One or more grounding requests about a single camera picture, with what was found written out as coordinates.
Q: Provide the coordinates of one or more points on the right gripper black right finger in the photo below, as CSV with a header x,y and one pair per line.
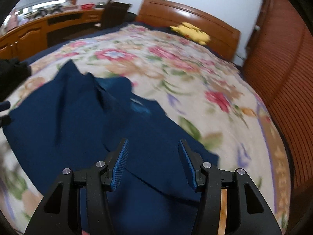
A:
x,y
247,211

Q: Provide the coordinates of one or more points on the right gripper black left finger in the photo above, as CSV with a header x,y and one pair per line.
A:
x,y
59,212

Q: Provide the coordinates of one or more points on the navy blue suit jacket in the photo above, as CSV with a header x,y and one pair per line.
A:
x,y
76,119

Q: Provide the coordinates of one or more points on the black folded garment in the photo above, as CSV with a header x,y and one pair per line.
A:
x,y
13,73

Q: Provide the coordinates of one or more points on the wooden desk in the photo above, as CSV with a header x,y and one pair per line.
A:
x,y
31,38

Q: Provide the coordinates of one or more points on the floral bed blanket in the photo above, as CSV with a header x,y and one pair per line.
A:
x,y
204,94

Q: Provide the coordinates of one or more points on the red basket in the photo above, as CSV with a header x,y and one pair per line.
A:
x,y
87,7

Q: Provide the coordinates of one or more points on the dark wooden chair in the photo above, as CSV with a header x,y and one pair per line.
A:
x,y
113,15

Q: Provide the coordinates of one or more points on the red-brown louvered wardrobe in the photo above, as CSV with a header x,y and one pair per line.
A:
x,y
279,68

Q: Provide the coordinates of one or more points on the wooden headboard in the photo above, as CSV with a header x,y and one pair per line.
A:
x,y
163,13

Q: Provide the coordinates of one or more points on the yellow Pikachu plush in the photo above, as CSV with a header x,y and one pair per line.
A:
x,y
192,32

